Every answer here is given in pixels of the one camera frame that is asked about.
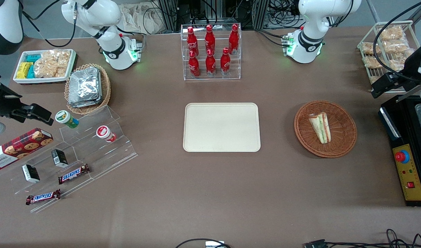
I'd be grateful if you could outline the red lid snack cup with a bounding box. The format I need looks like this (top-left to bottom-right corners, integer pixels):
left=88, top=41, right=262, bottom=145
left=96, top=125, right=116, bottom=143

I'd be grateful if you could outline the red cola bottle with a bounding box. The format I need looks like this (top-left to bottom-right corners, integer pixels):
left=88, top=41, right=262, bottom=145
left=228, top=24, right=240, bottom=55
left=205, top=49, right=217, bottom=77
left=186, top=27, right=199, bottom=56
left=220, top=47, right=231, bottom=76
left=188, top=51, right=201, bottom=78
left=205, top=24, right=216, bottom=54

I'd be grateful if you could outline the beige plastic tray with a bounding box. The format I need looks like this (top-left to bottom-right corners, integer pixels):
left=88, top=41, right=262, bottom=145
left=183, top=102, right=261, bottom=153

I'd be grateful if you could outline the grey metal bar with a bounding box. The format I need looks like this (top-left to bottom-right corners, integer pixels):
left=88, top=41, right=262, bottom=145
left=405, top=83, right=421, bottom=102

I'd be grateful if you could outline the silver foil packs stack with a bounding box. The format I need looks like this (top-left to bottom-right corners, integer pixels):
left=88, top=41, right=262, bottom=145
left=68, top=67, right=103, bottom=108

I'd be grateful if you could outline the clear acrylic stepped shelf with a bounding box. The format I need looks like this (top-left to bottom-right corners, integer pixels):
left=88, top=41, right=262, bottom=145
left=0, top=105, right=139, bottom=214

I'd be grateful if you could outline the yellow snack packet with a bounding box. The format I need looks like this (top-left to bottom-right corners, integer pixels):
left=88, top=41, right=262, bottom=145
left=16, top=62, right=34, bottom=79

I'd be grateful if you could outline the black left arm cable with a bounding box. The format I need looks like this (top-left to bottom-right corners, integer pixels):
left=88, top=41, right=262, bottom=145
left=373, top=0, right=421, bottom=83

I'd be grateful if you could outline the aluminium frame post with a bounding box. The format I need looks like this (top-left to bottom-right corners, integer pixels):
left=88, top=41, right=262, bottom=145
left=158, top=0, right=178, bottom=33
left=252, top=0, right=270, bottom=29

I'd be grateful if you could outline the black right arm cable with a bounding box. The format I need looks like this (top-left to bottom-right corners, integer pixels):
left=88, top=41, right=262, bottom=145
left=22, top=0, right=77, bottom=48

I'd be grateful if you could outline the clear bag of rice crackers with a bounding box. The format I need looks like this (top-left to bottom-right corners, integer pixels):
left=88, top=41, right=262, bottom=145
left=33, top=50, right=72, bottom=79

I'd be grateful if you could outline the black cable with white plug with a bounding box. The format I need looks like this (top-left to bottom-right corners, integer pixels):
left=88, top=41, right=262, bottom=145
left=175, top=238, right=232, bottom=248

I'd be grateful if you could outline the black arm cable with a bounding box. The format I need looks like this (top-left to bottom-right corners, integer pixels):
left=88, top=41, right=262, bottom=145
left=22, top=0, right=77, bottom=48
left=373, top=0, right=421, bottom=83

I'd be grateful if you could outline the red emergency stop button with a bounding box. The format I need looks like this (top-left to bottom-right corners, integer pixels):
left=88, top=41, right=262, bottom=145
left=395, top=150, right=410, bottom=164

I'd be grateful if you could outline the black control box machine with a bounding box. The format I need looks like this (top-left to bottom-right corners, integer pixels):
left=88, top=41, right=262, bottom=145
left=378, top=94, right=421, bottom=207

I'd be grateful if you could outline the red tartan cookie box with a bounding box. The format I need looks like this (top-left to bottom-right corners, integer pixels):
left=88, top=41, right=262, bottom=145
left=0, top=128, right=54, bottom=170

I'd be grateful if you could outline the green lid snack cup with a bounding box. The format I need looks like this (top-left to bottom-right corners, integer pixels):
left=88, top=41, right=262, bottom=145
left=55, top=110, right=79, bottom=129

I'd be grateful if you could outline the triangular sandwich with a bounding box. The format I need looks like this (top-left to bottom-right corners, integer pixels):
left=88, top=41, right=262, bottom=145
left=308, top=112, right=332, bottom=144

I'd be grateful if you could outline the black cable bundle with connector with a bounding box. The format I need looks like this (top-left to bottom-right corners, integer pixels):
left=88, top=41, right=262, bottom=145
left=303, top=229, right=421, bottom=248

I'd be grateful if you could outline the round brown wicker basket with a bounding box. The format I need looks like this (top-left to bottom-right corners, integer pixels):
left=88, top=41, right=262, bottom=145
left=294, top=100, right=358, bottom=158

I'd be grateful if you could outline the Snickers chocolate bar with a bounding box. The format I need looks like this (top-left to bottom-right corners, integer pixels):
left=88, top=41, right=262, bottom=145
left=25, top=189, right=62, bottom=206
left=58, top=164, right=91, bottom=185

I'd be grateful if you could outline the oval wicker basket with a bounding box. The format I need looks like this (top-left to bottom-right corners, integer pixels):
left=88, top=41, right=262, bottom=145
left=64, top=63, right=111, bottom=115

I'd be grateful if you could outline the small black box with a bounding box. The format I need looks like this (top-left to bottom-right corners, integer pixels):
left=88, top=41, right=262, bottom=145
left=51, top=148, right=69, bottom=168
left=21, top=164, right=41, bottom=184

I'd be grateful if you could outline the white wire rack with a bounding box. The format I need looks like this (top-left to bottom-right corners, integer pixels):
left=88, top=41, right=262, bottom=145
left=357, top=20, right=421, bottom=94

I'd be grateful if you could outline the white rectangular snack tray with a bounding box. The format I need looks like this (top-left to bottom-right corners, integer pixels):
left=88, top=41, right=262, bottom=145
left=13, top=49, right=77, bottom=85

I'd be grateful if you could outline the clear acrylic bottle rack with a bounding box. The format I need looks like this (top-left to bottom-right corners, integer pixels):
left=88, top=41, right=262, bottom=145
left=181, top=18, right=242, bottom=81

